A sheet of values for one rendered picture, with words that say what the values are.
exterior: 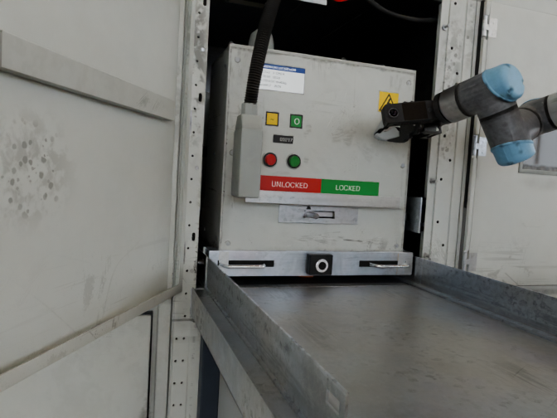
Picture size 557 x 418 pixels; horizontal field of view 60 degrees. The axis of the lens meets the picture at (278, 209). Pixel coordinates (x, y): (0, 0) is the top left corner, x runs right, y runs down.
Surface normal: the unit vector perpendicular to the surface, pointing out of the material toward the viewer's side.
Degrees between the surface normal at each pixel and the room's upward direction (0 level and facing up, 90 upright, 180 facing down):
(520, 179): 90
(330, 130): 90
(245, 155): 90
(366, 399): 0
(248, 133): 90
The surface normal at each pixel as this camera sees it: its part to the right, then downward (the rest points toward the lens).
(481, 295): -0.95, -0.04
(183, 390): 0.32, 0.08
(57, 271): 0.98, 0.07
